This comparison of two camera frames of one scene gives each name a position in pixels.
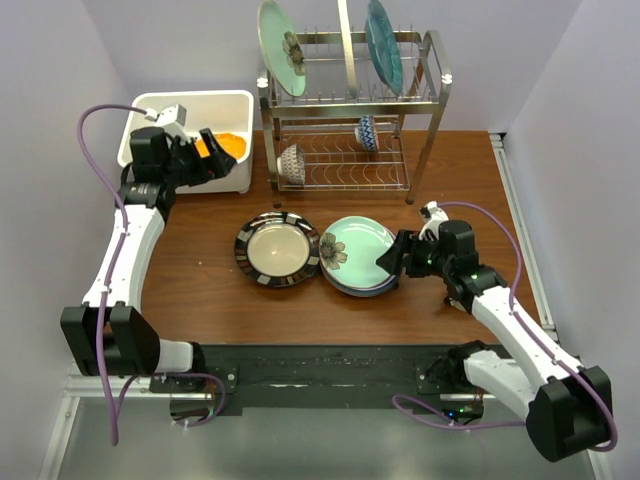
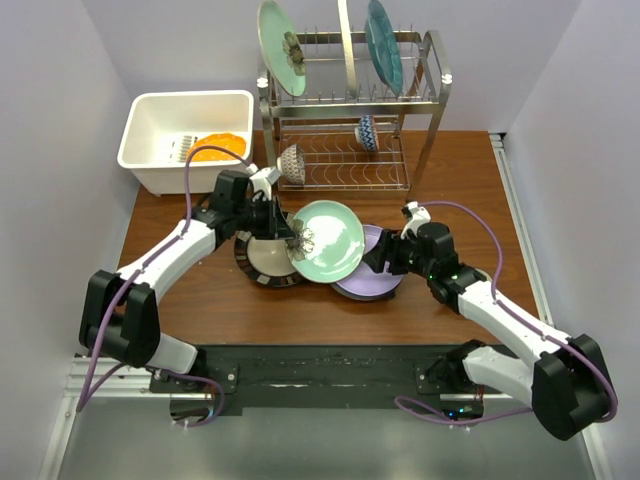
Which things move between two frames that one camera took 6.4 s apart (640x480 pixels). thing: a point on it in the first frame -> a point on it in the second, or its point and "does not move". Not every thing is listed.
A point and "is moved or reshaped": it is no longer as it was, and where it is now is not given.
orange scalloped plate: x=229 y=142 does not move
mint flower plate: x=350 y=248 is moved or reshaped
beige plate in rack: x=348 y=44 does not move
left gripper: x=216 y=166 -> x=276 y=224
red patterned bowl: x=291 y=164 does not move
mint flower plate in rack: x=281 y=49 does not move
